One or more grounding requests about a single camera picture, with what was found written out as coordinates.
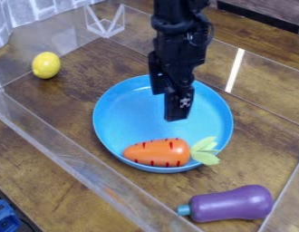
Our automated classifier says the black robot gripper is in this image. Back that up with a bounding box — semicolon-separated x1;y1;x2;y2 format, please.
149;0;214;121

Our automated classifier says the orange toy carrot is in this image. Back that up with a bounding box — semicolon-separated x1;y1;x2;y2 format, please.
124;137;220;168

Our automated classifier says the blue round tray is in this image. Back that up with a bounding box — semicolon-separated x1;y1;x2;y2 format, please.
92;75;233;174

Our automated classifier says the yellow toy lemon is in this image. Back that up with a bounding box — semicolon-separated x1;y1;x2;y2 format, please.
32;52;61;80

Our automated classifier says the purple toy eggplant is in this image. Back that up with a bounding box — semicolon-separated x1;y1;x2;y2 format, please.
176;185;273;222

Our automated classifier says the white mesh curtain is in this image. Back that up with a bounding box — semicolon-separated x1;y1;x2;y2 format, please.
0;0;105;48

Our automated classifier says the blue object at corner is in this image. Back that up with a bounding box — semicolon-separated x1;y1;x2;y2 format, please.
0;199;21;232

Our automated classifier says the clear acrylic barrier frame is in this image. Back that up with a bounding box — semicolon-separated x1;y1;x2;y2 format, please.
0;0;299;232

